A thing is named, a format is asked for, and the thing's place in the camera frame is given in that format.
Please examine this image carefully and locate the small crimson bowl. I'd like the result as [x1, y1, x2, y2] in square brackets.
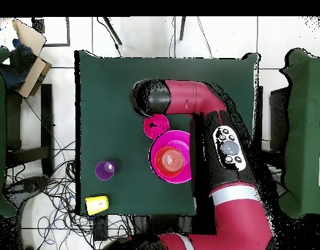
[142, 113, 170, 140]

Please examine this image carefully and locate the large pink bowl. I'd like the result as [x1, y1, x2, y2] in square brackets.
[148, 130, 193, 185]

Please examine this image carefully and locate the small red-orange bowl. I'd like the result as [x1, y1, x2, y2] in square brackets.
[153, 146, 186, 178]

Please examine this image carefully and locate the yellow cup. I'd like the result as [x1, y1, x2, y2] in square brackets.
[85, 195, 110, 217]

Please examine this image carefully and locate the dark green table cloth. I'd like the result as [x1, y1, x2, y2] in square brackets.
[74, 49, 261, 217]

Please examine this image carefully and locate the purple cup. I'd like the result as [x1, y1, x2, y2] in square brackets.
[94, 160, 116, 181]

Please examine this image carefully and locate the black power brick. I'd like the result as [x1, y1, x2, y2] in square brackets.
[93, 215, 109, 242]

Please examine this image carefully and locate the black tripod leg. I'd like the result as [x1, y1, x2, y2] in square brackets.
[179, 16, 187, 41]
[102, 16, 123, 46]

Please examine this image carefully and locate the grey base with black knob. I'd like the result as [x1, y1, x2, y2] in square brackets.
[8, 175, 50, 200]

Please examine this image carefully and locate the cardboard box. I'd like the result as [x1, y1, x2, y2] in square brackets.
[0, 18, 53, 100]

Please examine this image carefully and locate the dark blue cloth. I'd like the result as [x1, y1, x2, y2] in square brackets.
[0, 38, 37, 89]

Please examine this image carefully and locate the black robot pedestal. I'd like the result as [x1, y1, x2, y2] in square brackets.
[132, 215, 193, 235]

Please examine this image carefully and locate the tangle of cables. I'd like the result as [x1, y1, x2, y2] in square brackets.
[6, 140, 135, 250]

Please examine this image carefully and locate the black rectangular frame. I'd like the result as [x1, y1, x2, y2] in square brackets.
[32, 16, 71, 48]

